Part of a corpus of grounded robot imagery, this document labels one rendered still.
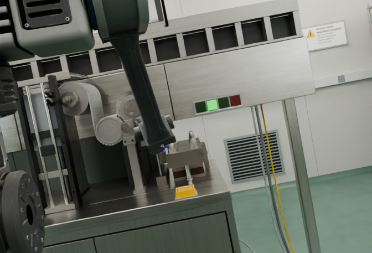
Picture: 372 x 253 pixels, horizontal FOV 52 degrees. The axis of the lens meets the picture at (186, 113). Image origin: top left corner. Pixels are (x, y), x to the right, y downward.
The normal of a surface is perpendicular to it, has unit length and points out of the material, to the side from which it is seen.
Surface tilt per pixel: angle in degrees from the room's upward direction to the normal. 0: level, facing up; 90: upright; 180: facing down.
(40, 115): 90
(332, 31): 90
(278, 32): 90
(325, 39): 90
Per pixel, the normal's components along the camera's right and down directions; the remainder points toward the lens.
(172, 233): 0.01, 0.05
